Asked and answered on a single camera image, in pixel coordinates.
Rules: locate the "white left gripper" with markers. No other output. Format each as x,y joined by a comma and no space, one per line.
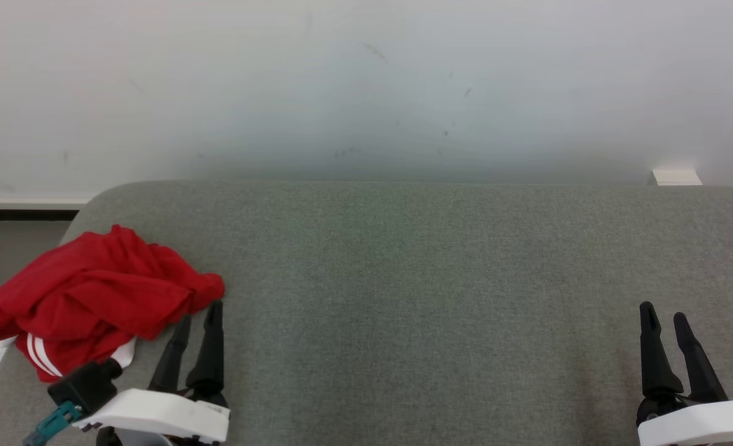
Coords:
162,412

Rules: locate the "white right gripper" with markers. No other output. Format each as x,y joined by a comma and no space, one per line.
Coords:
707,424

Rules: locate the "red polo shirt white trim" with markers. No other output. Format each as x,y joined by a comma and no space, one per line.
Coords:
62,356

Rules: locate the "red shorts white waistband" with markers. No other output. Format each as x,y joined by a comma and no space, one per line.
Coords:
93,266

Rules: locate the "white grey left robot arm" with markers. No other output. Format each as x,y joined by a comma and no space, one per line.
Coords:
134,438

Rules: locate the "white wall socket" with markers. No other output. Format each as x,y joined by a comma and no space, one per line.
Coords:
676,177

